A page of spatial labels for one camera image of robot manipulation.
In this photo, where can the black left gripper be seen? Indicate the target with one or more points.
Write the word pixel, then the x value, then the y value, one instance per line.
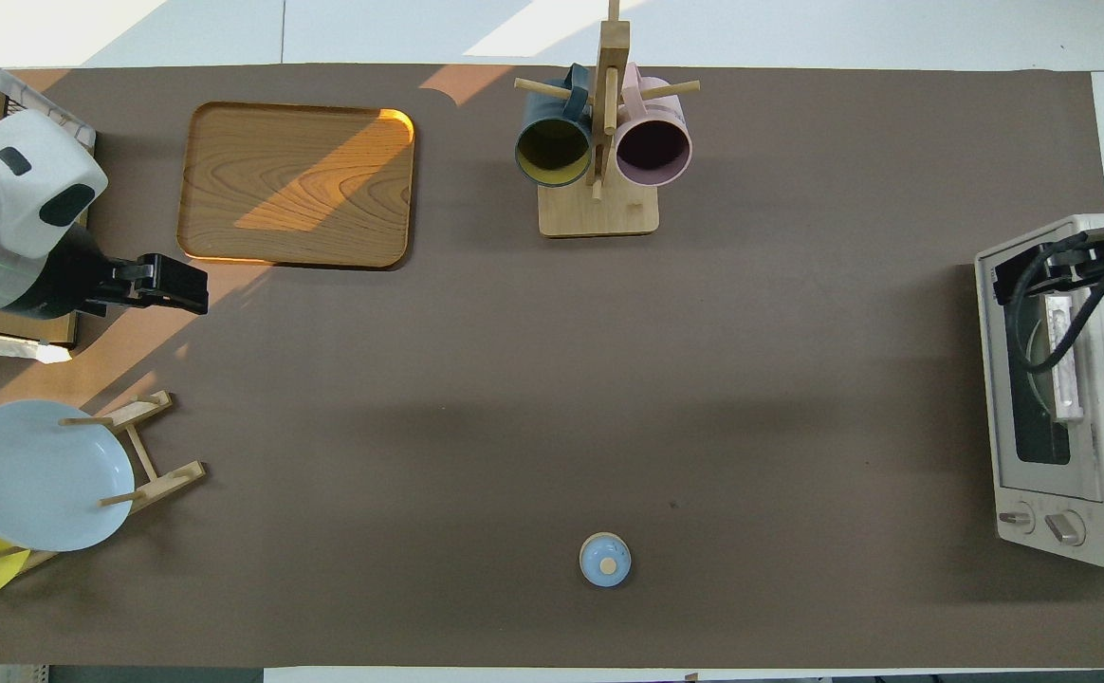
pixel 64 275

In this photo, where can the glass oven door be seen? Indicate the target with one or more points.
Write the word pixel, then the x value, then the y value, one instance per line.
pixel 1040 441

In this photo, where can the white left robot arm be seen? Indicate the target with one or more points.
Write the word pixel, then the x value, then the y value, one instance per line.
pixel 2 190

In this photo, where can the silver oven knob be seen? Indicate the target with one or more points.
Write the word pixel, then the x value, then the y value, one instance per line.
pixel 1066 527
pixel 1017 518

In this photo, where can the wooden serving tray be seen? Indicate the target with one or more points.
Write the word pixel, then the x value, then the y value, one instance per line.
pixel 296 190

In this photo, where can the wooden plate rack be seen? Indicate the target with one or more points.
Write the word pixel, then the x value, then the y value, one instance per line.
pixel 168 486

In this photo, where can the light blue plate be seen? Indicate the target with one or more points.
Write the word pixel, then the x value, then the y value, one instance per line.
pixel 40 474

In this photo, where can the white checkered basket liner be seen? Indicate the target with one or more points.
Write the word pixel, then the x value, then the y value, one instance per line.
pixel 13 87

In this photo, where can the brown table mat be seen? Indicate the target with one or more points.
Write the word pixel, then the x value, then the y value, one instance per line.
pixel 514 379

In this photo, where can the dark blue mug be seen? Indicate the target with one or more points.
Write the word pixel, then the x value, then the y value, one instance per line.
pixel 552 152

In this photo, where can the wooden mug tree stand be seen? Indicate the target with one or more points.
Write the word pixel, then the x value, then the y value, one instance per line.
pixel 599 213

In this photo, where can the pink mug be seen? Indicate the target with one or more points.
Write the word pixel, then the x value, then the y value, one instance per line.
pixel 652 152

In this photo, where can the small blue bell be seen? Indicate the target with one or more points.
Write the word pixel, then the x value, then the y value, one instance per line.
pixel 604 560

